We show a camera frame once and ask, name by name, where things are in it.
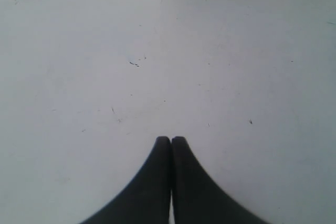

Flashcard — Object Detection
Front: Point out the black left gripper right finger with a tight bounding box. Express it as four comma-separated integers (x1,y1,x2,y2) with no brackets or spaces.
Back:
171,136,266,224

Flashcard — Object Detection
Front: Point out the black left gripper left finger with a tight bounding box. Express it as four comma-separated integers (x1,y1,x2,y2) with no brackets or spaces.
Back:
83,136,171,224

